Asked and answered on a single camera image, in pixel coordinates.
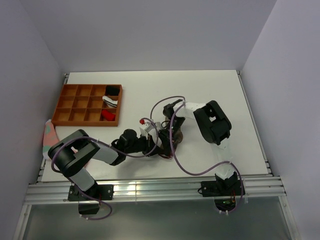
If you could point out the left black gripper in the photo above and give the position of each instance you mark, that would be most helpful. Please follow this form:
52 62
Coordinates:
149 144

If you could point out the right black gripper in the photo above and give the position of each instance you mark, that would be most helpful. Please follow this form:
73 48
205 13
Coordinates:
165 137

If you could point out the red christmas sock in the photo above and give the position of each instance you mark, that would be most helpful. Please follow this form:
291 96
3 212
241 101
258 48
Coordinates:
108 116

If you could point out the brown striped sock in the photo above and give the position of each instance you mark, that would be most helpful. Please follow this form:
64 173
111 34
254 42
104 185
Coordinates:
180 120

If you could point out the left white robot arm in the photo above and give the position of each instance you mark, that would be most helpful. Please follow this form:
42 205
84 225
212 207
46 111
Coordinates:
70 155

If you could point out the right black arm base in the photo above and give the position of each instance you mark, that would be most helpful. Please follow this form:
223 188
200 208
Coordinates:
212 188

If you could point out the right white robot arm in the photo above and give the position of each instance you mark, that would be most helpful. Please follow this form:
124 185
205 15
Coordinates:
215 128

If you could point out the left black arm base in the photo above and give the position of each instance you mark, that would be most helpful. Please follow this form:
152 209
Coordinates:
102 192

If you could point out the white black rolled sock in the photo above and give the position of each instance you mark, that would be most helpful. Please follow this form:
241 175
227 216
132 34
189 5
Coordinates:
110 102

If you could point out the orange compartment tray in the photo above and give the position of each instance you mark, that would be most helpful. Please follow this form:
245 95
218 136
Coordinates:
80 105

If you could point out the pink patterned sock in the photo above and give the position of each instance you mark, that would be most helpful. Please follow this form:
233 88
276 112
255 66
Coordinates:
50 138

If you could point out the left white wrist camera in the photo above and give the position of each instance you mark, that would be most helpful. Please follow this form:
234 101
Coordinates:
147 129

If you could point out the aluminium frame rail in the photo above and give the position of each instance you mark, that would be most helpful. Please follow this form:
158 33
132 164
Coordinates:
152 190

